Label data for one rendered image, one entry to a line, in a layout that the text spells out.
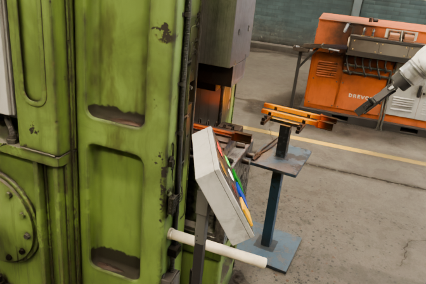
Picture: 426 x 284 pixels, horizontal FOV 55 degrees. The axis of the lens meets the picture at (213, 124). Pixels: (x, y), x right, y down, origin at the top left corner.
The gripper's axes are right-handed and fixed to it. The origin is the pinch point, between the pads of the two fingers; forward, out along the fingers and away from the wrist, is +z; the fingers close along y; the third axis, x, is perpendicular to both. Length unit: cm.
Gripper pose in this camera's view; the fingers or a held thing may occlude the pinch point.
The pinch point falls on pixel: (361, 110)
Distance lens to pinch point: 175.7
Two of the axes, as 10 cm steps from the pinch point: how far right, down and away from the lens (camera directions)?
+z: -6.7, 6.0, 4.3
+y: -4.9, 0.8, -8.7
